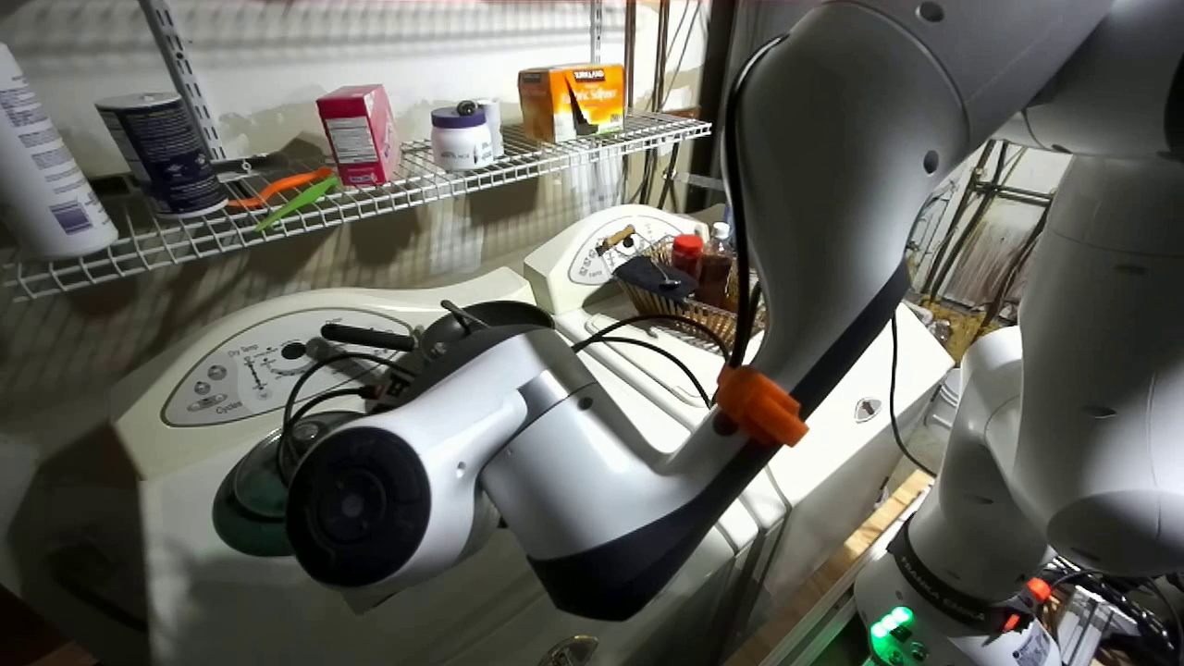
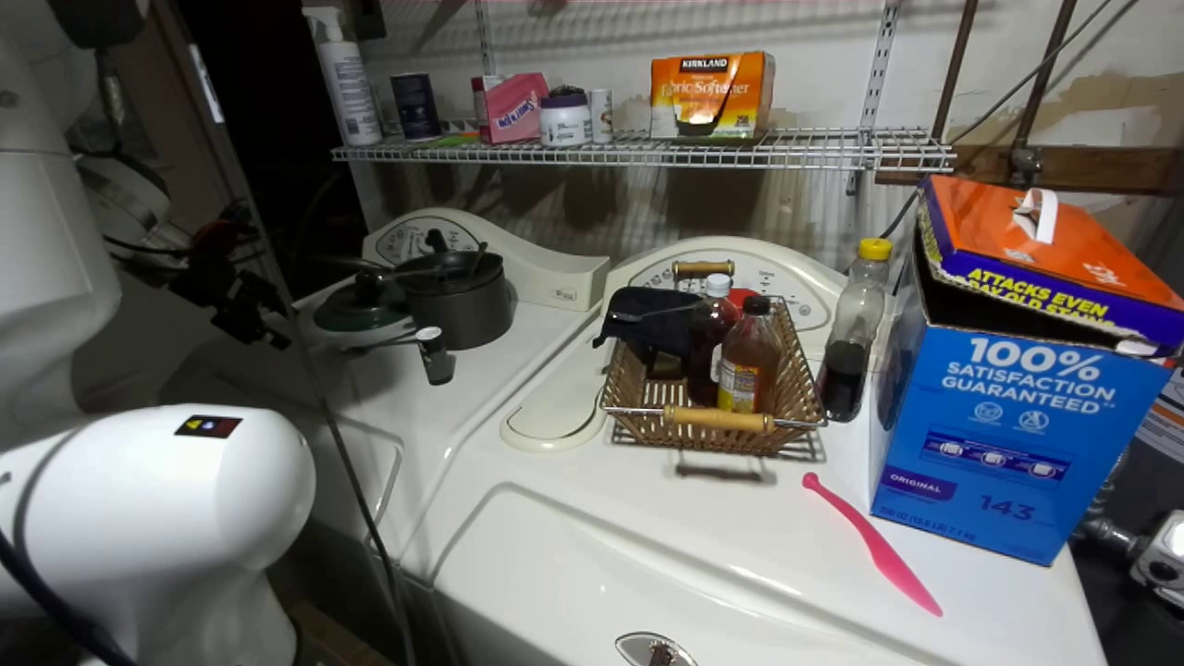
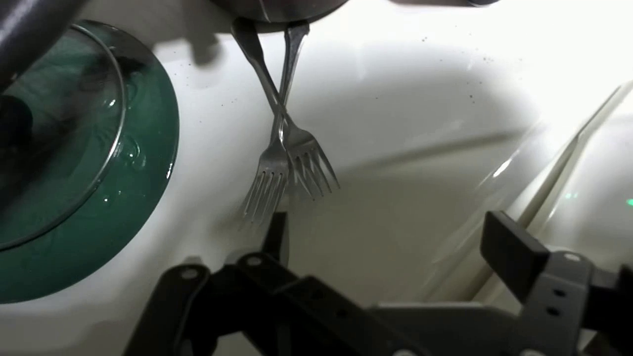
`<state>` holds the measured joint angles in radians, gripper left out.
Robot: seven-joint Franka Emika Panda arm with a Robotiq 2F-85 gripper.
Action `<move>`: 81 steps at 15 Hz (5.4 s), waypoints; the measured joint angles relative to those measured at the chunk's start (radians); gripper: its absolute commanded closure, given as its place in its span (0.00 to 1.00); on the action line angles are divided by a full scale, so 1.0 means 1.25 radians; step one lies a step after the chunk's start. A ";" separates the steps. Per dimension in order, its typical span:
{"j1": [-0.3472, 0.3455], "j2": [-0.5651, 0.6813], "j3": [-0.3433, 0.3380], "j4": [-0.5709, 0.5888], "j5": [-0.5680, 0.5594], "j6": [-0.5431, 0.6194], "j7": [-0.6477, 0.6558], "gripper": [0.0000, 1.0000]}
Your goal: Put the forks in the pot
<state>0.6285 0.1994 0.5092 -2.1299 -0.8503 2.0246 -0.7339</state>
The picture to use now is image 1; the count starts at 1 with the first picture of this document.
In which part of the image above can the pink cardboard box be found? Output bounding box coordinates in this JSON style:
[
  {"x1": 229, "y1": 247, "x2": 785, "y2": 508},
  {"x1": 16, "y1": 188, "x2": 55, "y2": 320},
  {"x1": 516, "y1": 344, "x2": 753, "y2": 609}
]
[{"x1": 316, "y1": 83, "x2": 404, "y2": 188}]

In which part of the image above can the wire basket with bamboo lining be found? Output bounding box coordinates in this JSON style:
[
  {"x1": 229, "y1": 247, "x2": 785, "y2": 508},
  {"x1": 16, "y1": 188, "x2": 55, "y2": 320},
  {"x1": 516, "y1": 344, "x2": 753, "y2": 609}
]
[{"x1": 611, "y1": 250, "x2": 769, "y2": 350}]

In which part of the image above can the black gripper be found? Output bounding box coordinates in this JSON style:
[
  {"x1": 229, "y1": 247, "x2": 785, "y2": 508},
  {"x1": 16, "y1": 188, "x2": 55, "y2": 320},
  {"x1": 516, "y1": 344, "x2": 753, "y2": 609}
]
[{"x1": 277, "y1": 322, "x2": 428, "y2": 429}]

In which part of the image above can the thin black cable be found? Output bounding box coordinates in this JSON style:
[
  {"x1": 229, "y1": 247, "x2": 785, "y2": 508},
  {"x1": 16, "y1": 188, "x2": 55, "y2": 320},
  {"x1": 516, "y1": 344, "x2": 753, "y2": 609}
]
[{"x1": 570, "y1": 312, "x2": 734, "y2": 412}]

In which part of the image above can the dark round can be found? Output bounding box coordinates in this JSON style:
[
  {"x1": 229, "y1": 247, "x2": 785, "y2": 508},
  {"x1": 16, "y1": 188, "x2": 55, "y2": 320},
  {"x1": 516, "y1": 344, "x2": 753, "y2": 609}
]
[{"x1": 92, "y1": 89, "x2": 234, "y2": 216}]

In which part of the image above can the tall white plastic bottle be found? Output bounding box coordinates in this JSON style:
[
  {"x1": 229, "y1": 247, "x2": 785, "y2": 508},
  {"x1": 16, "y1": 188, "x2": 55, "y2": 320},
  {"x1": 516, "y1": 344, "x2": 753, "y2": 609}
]
[{"x1": 0, "y1": 41, "x2": 121, "y2": 263}]

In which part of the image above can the white jar with dark lid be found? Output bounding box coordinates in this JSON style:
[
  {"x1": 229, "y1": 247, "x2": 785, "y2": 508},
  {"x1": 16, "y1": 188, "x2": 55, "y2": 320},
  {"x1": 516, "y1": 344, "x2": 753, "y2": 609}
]
[{"x1": 426, "y1": 95, "x2": 509, "y2": 176}]

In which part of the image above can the orange cable clip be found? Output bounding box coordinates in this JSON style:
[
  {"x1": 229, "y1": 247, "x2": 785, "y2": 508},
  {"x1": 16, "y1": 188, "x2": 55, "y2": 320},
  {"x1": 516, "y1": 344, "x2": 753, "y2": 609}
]
[{"x1": 713, "y1": 363, "x2": 814, "y2": 450}]

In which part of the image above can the green lit indicator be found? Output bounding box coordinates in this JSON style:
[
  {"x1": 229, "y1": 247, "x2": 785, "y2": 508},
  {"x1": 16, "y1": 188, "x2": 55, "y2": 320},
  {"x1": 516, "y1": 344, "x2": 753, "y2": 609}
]
[{"x1": 867, "y1": 602, "x2": 930, "y2": 666}]

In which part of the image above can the orange cardboard box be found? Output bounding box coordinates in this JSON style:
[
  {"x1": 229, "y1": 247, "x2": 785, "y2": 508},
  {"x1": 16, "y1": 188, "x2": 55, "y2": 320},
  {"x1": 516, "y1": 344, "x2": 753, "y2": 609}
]
[{"x1": 516, "y1": 62, "x2": 628, "y2": 148}]

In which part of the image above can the green pot lid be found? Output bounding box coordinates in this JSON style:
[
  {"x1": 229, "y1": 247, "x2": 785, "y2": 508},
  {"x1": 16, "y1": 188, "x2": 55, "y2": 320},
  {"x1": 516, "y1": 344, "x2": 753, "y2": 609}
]
[{"x1": 211, "y1": 435, "x2": 330, "y2": 559}]

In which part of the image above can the white wire shelf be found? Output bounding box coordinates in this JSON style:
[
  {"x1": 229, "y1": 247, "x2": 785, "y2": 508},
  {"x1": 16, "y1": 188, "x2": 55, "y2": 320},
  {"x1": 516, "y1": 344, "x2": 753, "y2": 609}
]
[{"x1": 0, "y1": 111, "x2": 719, "y2": 307}]

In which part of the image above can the wooden plank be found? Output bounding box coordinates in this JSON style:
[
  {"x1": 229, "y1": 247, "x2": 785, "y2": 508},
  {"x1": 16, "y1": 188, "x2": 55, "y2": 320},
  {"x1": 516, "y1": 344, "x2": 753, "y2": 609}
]
[{"x1": 724, "y1": 468, "x2": 938, "y2": 666}]

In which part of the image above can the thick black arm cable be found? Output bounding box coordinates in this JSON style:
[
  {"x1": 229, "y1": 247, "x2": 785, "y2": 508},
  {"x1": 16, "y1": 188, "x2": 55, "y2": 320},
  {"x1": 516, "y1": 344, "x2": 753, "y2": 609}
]
[{"x1": 722, "y1": 33, "x2": 791, "y2": 373}]

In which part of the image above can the black pot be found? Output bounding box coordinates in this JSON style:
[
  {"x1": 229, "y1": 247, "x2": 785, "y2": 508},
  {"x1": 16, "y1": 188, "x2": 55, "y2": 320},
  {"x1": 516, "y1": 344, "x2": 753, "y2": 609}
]
[{"x1": 412, "y1": 296, "x2": 563, "y2": 373}]

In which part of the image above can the metal shelf upright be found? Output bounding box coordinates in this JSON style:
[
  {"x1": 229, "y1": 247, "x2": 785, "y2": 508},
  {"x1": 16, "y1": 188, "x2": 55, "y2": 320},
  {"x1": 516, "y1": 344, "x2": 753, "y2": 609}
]
[
  {"x1": 136, "y1": 0, "x2": 234, "y2": 163},
  {"x1": 586, "y1": 0, "x2": 617, "y2": 65}
]

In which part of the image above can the green plastic fork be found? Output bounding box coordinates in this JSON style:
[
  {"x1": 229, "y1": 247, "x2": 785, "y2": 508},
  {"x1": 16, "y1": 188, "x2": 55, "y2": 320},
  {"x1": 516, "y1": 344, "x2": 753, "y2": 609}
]
[{"x1": 255, "y1": 175, "x2": 348, "y2": 233}]

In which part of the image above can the dark bottle with red cap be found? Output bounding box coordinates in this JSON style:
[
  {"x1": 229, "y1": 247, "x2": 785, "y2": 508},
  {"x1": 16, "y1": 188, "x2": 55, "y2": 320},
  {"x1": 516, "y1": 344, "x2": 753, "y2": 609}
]
[{"x1": 666, "y1": 228, "x2": 710, "y2": 285}]

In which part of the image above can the orange plastic fork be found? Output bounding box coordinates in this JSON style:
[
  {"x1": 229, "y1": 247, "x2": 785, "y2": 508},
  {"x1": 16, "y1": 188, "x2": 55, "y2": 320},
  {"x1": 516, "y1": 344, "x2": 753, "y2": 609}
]
[{"x1": 225, "y1": 163, "x2": 335, "y2": 216}]

